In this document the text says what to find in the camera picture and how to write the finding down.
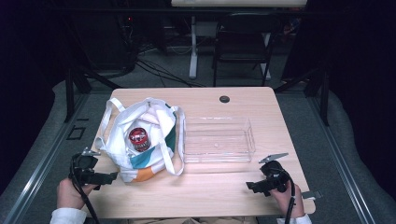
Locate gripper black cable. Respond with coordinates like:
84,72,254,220
68,154,101,224
270,167,297,224

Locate person's left hand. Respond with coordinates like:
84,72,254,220
56,177,98,210

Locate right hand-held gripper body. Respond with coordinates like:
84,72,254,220
258,152,291,193

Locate clear plastic tray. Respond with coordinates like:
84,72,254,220
181,116,257,164

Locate red can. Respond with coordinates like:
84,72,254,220
128,126,153,153

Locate black floor cables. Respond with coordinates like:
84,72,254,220
135,58,206,89

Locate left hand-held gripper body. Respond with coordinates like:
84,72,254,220
70,147,102,185

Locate white teal orange tote bag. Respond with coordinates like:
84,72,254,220
94,97,187,184

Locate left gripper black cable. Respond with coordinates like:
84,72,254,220
68,154,101,224

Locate white background desk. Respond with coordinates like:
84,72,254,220
170,0,309,80

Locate grey metal bracket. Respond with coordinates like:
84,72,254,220
300,189,323,201

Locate black folding chair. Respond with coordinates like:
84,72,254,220
212,12,284,88

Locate person's right hand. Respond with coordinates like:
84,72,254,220
269,180,306,219

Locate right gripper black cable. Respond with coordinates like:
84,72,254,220
270,167,297,224

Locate aluminium floor rail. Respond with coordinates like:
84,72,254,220
306,92,377,224
2,92,92,224

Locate black metal stand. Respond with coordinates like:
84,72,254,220
63,61,123,123
273,61,332,127

